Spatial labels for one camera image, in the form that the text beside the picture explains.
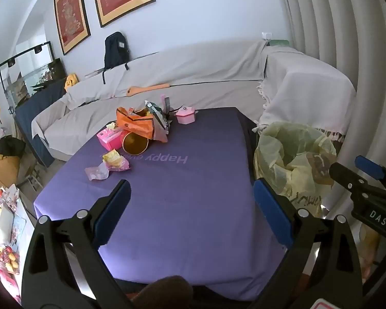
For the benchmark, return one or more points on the black backpack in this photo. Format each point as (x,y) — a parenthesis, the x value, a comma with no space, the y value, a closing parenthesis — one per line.
(115,50)

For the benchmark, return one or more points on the glass aquarium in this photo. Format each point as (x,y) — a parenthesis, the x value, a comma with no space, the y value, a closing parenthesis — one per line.
(35,74)

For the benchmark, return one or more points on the yellow plush toy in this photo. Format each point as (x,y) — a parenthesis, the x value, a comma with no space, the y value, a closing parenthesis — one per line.
(71,82)

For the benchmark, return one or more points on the wooden back scratcher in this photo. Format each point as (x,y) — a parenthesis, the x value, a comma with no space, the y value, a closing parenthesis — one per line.
(148,88)

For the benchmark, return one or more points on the brown bag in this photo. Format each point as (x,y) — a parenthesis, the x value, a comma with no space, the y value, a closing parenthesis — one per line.
(1,170)

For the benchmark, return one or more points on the pink hexagonal box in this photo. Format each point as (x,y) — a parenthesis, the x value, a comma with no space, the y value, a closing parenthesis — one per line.
(185,116)

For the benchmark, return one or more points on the pink tissue box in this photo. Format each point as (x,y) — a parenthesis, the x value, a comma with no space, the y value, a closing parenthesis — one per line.
(109,140)

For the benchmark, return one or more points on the dark blue blanket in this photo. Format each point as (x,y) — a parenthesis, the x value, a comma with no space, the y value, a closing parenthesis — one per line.
(41,103)

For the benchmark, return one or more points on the orange bag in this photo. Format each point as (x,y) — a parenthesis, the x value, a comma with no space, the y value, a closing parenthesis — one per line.
(136,124)

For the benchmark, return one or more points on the white fringed blanket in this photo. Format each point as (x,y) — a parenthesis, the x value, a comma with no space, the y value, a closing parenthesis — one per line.
(308,87)

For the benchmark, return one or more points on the red gold paper canister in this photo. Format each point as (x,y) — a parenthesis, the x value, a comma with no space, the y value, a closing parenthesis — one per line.
(135,143)

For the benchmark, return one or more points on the colourful clear snack bag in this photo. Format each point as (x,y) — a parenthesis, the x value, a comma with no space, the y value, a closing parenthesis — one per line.
(162,128)

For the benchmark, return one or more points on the green white carton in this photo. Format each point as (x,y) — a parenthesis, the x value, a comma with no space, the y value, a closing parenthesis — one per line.
(149,105)

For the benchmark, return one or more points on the green cloth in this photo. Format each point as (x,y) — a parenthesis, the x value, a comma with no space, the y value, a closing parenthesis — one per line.
(280,42)

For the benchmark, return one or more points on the pink clear wrapper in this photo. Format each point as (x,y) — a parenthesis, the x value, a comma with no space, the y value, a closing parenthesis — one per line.
(96,172)

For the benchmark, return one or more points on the purple tablecloth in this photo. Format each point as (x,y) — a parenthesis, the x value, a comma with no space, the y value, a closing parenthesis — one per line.
(180,206)

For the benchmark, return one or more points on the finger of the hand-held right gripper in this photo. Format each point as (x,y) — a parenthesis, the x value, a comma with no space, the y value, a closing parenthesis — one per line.
(344,175)
(368,165)

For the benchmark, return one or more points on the grey covered sofa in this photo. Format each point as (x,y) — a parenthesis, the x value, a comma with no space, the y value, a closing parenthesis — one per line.
(196,70)

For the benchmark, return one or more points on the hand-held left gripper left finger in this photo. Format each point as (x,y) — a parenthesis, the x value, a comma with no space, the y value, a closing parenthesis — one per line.
(115,206)

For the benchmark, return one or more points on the black cloth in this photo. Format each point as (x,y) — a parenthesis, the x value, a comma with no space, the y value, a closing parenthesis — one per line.
(8,144)

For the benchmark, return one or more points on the grey curtain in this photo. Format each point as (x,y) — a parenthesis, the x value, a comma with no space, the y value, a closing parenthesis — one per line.
(341,22)

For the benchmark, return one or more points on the trash bin with yellow bag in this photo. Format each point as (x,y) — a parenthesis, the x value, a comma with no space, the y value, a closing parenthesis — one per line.
(276,154)

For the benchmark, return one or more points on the yellow crumpled wrapper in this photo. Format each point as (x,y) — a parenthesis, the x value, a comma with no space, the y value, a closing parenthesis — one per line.
(113,157)

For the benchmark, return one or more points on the pile of snack packets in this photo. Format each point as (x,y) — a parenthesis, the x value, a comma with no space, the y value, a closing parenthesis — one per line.
(6,225)

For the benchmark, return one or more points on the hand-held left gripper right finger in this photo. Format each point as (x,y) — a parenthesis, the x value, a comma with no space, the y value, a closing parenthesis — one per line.
(271,209)

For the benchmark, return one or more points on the white wall socket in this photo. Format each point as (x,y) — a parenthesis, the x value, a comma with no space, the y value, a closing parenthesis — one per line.
(267,36)

